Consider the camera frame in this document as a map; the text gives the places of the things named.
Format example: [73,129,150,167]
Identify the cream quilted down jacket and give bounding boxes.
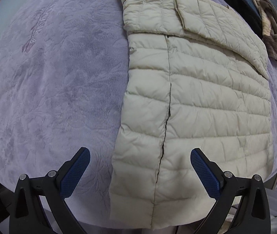
[109,0,274,229]

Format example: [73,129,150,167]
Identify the brown cream striped fleece garment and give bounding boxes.
[247,0,277,67]

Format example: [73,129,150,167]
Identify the lavender embossed plush blanket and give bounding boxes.
[0,0,277,229]

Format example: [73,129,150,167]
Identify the folded dark blue jeans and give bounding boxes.
[224,0,263,39]

